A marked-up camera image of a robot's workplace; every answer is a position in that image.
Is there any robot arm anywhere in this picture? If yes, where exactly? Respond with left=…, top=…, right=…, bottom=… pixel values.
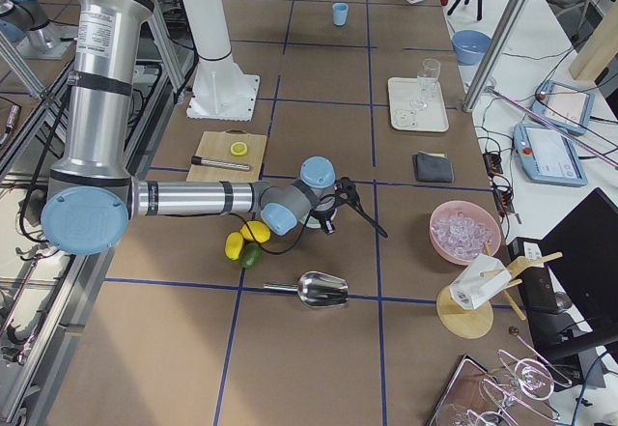
left=41, top=0, right=338, bottom=255

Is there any teach pendant tablet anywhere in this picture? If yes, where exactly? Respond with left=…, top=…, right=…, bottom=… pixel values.
left=531, top=80, right=595, bottom=136
left=513, top=124, right=588, bottom=187

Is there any clear wine glass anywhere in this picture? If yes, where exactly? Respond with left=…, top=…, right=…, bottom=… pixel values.
left=410, top=58, right=441, bottom=111

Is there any aluminium frame post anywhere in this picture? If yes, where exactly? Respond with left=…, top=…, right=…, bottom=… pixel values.
left=463, top=0, right=528, bottom=113

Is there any cream serving tray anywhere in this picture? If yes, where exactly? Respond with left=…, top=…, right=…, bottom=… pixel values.
left=387, top=77, right=449, bottom=133

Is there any yellow lemon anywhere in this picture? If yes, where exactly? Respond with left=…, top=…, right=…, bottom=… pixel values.
left=224, top=232, right=245, bottom=261
left=240, top=220, right=271, bottom=243

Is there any light blue plastic cup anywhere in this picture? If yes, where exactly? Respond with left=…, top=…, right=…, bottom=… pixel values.
left=332, top=2, right=349, bottom=27

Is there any half lemon slice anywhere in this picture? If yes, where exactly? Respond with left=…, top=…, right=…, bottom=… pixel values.
left=230, top=141, right=249, bottom=156

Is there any green lime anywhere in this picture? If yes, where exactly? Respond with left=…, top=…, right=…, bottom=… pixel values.
left=239, top=242, right=263, bottom=270

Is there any near teach pendant tablet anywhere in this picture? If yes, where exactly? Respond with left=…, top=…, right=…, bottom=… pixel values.
left=513, top=124, right=588, bottom=187

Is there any green ceramic bowl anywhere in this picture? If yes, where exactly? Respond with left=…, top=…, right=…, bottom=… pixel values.
left=300, top=215, right=322, bottom=229

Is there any metal ice scoop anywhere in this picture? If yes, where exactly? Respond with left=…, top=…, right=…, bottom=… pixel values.
left=263, top=270, right=349, bottom=308

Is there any far teach pendant tablet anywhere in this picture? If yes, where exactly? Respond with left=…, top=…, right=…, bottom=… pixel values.
left=531, top=80, right=595, bottom=136

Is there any blue plastic bowl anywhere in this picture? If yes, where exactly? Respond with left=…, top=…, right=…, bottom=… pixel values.
left=452, top=30, right=492, bottom=66

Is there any wooden mug tree stand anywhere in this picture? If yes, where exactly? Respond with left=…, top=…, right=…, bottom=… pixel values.
left=436, top=252, right=563, bottom=339

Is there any grey folded cloth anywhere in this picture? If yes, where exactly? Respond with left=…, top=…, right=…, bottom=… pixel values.
left=412, top=152, right=454, bottom=183

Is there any wooden cutting board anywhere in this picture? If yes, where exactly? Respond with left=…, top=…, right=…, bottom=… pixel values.
left=186, top=131, right=267, bottom=183

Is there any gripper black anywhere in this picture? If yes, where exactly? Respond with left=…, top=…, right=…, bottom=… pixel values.
left=309, top=199, right=337, bottom=235

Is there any white paper carton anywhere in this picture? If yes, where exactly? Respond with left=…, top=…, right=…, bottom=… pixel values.
left=449, top=254, right=511, bottom=310

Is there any pink bowl with ice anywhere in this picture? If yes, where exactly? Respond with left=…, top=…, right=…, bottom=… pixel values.
left=429, top=200, right=502, bottom=265

